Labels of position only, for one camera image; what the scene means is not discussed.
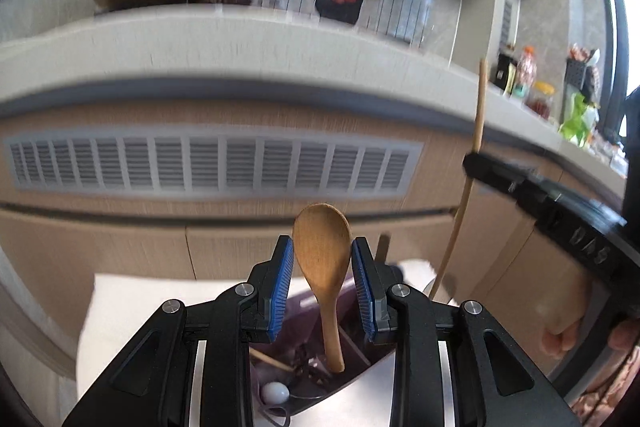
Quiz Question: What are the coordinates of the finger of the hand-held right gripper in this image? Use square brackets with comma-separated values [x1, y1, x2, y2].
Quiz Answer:
[462, 152, 538, 208]

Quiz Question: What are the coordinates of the purple utensil organizer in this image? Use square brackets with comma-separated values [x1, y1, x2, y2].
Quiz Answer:
[249, 263, 401, 425]

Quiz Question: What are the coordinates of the dark frame window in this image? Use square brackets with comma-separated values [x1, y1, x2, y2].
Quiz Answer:
[594, 0, 640, 144]

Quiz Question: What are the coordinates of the yellow lid jar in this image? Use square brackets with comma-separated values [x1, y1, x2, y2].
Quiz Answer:
[525, 81, 556, 121]

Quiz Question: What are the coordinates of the wooden chopstick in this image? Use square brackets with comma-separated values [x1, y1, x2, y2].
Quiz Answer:
[429, 59, 489, 301]
[250, 348, 296, 373]

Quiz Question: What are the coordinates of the wooden spoon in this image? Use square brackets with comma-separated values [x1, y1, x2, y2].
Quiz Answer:
[292, 203, 352, 374]

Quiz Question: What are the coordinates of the wooden cabinet front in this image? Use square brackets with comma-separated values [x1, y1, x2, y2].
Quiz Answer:
[0, 99, 626, 388]

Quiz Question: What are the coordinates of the white spoon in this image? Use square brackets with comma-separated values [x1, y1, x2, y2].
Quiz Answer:
[260, 382, 290, 406]

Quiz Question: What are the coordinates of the white table cloth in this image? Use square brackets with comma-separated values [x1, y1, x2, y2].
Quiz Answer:
[75, 259, 451, 427]

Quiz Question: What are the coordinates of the orange cap bottle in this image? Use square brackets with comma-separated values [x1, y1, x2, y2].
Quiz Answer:
[512, 46, 537, 101]

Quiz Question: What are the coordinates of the long grey vent grille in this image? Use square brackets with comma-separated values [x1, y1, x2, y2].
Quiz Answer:
[4, 134, 424, 198]

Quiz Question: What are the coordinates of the grey kitchen counter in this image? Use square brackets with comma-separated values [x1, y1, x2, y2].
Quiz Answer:
[0, 4, 628, 204]

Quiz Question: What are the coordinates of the person's right hand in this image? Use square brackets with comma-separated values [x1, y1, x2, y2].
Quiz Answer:
[541, 269, 593, 360]

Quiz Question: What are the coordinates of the green plastic bag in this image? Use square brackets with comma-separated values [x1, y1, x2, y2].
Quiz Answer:
[558, 92, 600, 151]

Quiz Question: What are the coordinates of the dark sauce bottle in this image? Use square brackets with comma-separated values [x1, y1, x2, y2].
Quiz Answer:
[492, 44, 519, 96]

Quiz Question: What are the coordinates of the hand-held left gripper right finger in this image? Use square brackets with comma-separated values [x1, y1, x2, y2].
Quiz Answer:
[351, 236, 581, 427]

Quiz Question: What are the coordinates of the dark cabinet handle rail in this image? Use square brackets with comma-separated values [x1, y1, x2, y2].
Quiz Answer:
[0, 201, 453, 222]

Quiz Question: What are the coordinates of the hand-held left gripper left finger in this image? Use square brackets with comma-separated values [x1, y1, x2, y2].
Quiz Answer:
[62, 234, 295, 427]

